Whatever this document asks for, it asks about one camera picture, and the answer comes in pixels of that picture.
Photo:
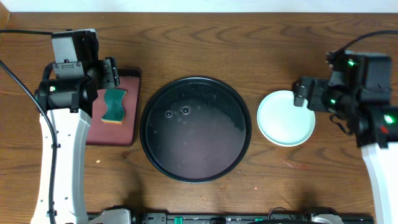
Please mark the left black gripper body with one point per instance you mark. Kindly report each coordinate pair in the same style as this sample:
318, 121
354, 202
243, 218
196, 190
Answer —
109, 72

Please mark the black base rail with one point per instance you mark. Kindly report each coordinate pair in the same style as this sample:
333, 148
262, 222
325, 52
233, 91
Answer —
276, 215

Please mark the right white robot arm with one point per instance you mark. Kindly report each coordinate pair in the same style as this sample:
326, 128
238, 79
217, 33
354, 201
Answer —
371, 118

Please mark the rectangular black tray red liner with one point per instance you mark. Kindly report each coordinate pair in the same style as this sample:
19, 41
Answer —
112, 134

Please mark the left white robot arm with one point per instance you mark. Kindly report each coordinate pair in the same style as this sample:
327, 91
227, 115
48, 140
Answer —
67, 105

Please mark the round black tray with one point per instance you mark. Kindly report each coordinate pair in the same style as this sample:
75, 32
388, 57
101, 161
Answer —
195, 129

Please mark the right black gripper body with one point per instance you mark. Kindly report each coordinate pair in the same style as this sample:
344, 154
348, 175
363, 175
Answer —
314, 88

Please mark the light blue plate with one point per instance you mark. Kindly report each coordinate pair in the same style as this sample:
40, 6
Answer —
283, 123

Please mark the green and yellow sponge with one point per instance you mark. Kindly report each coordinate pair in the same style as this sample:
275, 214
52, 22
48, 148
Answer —
113, 99

